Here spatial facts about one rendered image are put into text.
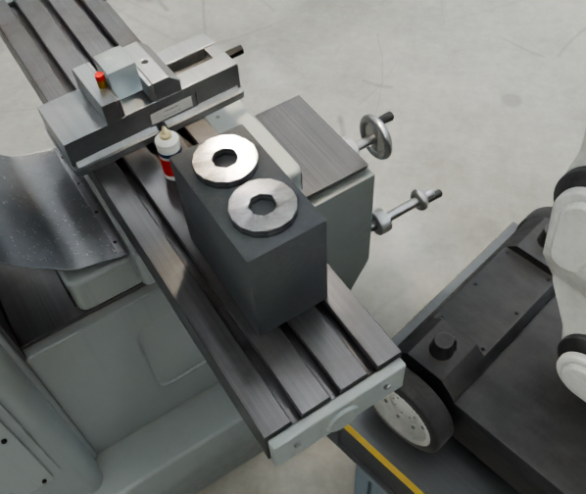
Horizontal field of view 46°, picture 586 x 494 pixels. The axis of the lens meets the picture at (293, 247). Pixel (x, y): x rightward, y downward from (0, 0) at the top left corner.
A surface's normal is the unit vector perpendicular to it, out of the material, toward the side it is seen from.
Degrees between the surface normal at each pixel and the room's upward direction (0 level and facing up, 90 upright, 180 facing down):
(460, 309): 0
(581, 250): 90
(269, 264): 90
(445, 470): 0
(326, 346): 0
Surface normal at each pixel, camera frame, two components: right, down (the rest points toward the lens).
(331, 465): -0.05, -0.59
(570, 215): -0.72, 0.58
